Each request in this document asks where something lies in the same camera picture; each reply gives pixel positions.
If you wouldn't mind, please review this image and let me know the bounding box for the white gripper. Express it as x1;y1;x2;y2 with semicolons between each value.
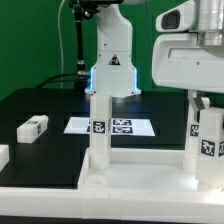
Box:
152;0;224;122

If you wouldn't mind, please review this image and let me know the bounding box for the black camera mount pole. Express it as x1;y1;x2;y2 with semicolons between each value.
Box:
73;7;89;94

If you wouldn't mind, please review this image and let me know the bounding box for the white left fence block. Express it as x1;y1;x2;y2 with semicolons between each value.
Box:
0;145;9;172

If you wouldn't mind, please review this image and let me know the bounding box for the black cable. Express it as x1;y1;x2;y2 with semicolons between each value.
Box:
35;73;91;89

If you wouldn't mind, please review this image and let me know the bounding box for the white front fence rail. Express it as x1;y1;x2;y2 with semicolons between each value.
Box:
0;187;224;224

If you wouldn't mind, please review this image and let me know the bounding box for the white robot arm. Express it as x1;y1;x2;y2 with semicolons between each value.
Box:
69;0;224;120

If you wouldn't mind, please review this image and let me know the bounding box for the white cable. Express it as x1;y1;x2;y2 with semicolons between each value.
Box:
57;0;68;90

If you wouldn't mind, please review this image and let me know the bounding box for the white desk top tray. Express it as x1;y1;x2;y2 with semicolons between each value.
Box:
78;148;224;195

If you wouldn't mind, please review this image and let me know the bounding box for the fiducial marker sheet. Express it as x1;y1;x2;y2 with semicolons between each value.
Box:
64;117;155;136

